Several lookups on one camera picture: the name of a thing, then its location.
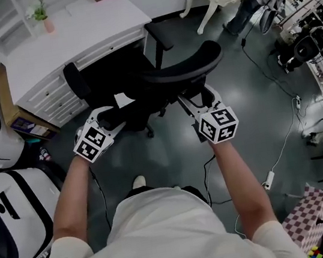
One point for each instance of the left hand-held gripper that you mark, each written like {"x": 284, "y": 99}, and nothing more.
{"x": 90, "y": 142}

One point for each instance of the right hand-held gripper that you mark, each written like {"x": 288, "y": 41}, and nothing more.
{"x": 218, "y": 125}

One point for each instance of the black office chair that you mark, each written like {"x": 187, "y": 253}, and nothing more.
{"x": 170, "y": 69}

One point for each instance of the person's left forearm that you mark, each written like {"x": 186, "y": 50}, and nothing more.
{"x": 70, "y": 206}

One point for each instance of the person's right forearm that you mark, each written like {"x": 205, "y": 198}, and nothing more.
{"x": 241, "y": 188}

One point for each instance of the white desk with drawers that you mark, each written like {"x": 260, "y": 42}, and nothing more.
{"x": 87, "y": 27}

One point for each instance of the person's left white shoe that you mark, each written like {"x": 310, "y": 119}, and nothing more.
{"x": 139, "y": 182}

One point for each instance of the person's white shoe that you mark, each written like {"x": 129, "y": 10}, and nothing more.
{"x": 139, "y": 182}
{"x": 177, "y": 187}

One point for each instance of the small bottle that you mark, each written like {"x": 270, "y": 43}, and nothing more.
{"x": 44, "y": 153}

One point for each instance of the teal plastic object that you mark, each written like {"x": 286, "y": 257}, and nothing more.
{"x": 35, "y": 139}

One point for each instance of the cardboard box purple label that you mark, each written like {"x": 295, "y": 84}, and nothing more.
{"x": 27, "y": 126}

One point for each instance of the person's right white shoe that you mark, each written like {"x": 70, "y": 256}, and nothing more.
{"x": 177, "y": 187}

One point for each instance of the small white power adapter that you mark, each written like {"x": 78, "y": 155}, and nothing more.
{"x": 297, "y": 102}

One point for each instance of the grey rimmed round device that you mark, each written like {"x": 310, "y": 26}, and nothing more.
{"x": 267, "y": 20}

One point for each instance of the white power strip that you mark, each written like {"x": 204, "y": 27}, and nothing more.
{"x": 269, "y": 179}

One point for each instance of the pink vase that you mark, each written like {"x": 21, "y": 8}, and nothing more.
{"x": 48, "y": 25}

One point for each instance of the white flower plant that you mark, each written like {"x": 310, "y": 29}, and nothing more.
{"x": 38, "y": 11}

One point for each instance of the person's white shirt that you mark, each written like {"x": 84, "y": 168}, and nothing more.
{"x": 167, "y": 240}

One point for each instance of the pink checkered box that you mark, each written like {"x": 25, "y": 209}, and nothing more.
{"x": 303, "y": 218}

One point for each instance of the pile of coloured blocks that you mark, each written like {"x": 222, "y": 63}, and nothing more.
{"x": 313, "y": 254}

